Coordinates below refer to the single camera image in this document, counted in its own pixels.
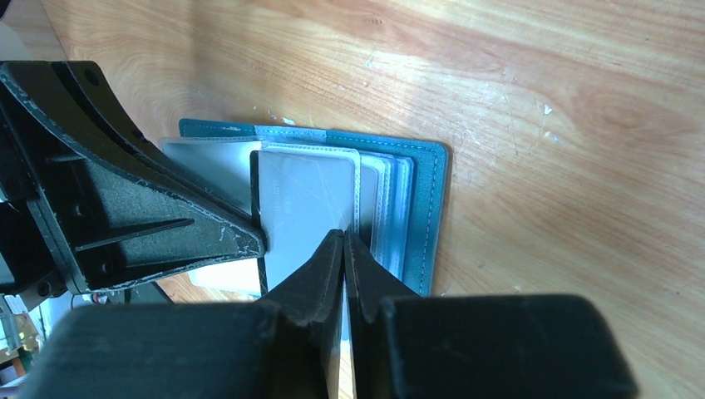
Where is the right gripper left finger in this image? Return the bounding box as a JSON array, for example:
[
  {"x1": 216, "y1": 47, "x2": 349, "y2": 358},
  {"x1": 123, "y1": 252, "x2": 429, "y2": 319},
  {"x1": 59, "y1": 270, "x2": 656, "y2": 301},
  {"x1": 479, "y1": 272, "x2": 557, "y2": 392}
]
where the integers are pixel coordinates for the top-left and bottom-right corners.
[{"x1": 19, "y1": 229, "x2": 343, "y2": 398}]

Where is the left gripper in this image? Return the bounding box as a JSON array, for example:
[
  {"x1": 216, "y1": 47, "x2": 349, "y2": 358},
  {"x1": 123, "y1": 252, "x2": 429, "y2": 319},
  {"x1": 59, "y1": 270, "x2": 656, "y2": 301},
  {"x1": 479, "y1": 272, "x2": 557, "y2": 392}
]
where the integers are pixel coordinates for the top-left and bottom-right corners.
[{"x1": 1, "y1": 61, "x2": 266, "y2": 308}]

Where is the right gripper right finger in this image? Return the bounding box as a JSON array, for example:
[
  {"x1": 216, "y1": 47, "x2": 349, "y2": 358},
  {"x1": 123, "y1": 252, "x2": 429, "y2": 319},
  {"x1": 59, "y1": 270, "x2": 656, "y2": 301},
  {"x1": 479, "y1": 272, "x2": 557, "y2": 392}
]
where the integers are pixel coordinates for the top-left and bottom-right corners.
[{"x1": 343, "y1": 234, "x2": 639, "y2": 398}]

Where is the dark credit card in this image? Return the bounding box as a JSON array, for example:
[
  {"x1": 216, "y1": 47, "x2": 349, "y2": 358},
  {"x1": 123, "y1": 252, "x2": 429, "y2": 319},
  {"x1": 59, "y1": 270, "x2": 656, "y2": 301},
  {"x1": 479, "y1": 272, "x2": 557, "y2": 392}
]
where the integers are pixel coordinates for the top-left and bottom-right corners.
[{"x1": 250, "y1": 147, "x2": 361, "y2": 292}]

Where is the teal leather card holder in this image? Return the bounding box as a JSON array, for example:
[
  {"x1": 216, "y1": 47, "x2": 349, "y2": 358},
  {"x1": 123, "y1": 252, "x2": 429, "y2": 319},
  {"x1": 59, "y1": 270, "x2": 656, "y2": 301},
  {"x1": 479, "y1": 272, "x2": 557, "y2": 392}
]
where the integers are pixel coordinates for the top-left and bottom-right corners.
[{"x1": 159, "y1": 119, "x2": 449, "y2": 296}]

